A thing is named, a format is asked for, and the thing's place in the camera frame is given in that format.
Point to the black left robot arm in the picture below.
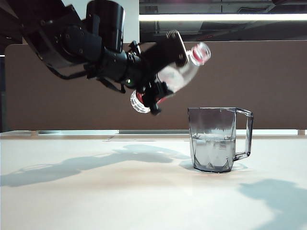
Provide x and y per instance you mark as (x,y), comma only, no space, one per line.
(72,40)

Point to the aluminium partition base rail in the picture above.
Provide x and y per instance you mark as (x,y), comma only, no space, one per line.
(156,131)

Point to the clear grey plastic pitcher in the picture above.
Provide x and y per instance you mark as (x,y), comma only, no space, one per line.
(211,153)

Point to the clear water bottle red label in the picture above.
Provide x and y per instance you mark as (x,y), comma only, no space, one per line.
(184,76)

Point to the brown desk partition panel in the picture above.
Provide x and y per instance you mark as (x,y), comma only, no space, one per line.
(239,83)

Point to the white ceiling light strip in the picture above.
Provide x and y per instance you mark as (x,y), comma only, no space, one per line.
(216,17)

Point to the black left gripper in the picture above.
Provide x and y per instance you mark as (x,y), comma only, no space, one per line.
(135,72)

